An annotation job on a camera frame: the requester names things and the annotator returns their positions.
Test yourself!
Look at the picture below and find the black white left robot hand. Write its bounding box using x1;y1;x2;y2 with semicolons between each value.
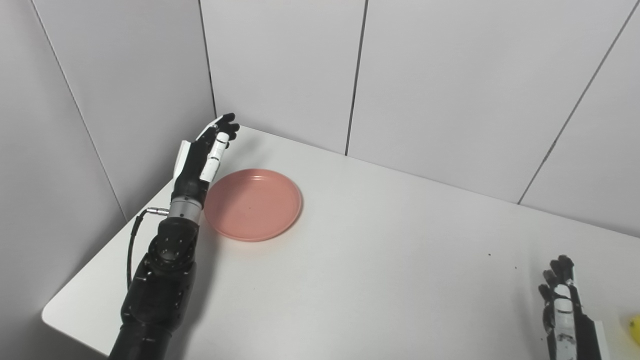
171;113;241;207

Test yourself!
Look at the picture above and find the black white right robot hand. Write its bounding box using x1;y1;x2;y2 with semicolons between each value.
538;255;611;360

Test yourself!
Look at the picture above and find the pink round plate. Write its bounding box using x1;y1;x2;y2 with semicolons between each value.
203;168;303;243

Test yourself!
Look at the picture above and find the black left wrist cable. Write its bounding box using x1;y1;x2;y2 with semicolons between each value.
126;207;170;291

